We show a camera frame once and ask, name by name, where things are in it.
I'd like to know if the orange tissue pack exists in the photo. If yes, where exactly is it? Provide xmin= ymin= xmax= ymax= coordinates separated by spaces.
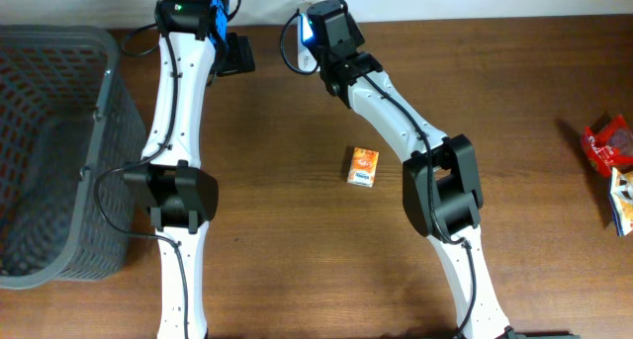
xmin=347 ymin=147 xmax=380 ymax=188

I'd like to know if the red snack packet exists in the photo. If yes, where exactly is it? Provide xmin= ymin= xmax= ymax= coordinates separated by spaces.
xmin=581 ymin=115 xmax=632 ymax=178

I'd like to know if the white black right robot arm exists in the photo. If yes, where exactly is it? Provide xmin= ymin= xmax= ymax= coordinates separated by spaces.
xmin=303 ymin=0 xmax=512 ymax=338

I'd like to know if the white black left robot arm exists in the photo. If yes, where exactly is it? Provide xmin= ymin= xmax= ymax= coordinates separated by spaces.
xmin=124 ymin=0 xmax=255 ymax=338

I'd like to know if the white barcode scanner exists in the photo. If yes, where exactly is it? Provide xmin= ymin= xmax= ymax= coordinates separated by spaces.
xmin=298 ymin=12 xmax=319 ymax=72

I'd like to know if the grey plastic mesh basket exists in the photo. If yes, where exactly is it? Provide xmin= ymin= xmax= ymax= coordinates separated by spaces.
xmin=1 ymin=25 xmax=146 ymax=290

